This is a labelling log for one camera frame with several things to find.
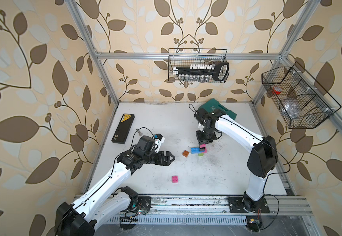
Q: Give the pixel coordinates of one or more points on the green plastic tool case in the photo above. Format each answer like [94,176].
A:
[224,110]

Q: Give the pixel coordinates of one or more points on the right black wire basket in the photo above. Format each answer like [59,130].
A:
[315,102]

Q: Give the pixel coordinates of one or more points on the light blue long lego brick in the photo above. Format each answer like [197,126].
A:
[195,150]

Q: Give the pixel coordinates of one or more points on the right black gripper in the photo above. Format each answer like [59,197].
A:
[201,140]

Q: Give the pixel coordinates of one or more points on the circuit board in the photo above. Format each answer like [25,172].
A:
[253,224]
[129,220]

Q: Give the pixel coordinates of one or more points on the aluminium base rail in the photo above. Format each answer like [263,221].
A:
[193,205]

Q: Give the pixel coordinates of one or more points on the back black wire basket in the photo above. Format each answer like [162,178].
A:
[193,56]

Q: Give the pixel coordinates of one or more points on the black flat box yellow label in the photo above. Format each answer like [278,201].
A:
[123,128]

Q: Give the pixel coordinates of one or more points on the red tape roll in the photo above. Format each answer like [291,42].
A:
[276,90]

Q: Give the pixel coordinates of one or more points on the black socket holder tool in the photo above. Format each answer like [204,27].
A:
[217,72]

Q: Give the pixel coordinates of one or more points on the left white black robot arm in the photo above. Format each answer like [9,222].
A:
[100,191]

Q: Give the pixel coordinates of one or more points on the orange lego brick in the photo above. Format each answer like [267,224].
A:
[185,153]

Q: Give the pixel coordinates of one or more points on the clear plastic bag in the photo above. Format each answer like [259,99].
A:
[290,108]

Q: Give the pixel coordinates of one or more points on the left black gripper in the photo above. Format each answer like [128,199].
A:
[166,162]

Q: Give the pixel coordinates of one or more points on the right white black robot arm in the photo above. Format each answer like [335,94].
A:
[263,155]

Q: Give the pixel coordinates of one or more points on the right circuit board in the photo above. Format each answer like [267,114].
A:
[253,224]

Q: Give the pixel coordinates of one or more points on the black wire basket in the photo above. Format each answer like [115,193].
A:
[315,102]
[193,56]

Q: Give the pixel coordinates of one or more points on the left circuit board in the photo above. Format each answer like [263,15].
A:
[129,220]

